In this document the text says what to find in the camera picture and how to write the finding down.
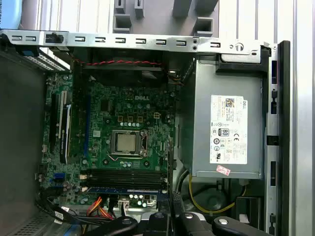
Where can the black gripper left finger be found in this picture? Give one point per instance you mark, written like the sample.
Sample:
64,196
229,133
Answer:
157,226

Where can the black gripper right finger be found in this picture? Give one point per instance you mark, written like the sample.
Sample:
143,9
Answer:
189,226

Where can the RAM slot black clips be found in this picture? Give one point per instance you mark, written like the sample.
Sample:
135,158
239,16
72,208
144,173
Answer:
123,183
123,171

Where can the RAM slot white clips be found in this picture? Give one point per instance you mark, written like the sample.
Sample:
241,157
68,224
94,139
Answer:
123,177

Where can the black expansion slot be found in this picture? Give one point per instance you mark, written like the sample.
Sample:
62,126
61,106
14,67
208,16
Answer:
53,123

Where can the white expansion slot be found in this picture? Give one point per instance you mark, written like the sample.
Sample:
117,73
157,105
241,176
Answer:
62,113

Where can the white board connector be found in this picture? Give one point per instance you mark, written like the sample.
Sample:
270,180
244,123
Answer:
123,205

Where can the metal locking lever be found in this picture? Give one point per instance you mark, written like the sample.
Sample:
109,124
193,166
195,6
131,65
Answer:
128,156

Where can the black CPU socket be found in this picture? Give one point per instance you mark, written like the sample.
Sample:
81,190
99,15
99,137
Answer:
144,145

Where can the silver CPU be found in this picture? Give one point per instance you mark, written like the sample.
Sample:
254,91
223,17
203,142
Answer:
126,142

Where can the metal socket cover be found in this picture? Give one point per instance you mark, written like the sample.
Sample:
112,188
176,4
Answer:
114,143

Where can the grey power supply unit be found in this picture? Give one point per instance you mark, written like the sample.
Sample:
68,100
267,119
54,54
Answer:
197,123

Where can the blue board ports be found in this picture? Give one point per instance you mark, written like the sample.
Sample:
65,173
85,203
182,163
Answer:
59,178

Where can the green motherboard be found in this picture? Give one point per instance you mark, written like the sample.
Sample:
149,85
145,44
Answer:
110,98

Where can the black case fan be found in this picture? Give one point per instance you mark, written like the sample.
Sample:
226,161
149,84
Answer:
118,73

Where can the black PC case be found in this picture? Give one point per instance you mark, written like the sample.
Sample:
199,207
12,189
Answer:
147,41

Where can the grey parts rack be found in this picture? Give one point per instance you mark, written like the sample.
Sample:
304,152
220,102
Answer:
162,24

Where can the blue card latch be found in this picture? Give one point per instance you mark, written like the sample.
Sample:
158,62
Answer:
29,52

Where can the black rail clip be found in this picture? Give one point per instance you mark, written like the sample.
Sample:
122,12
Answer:
54,38

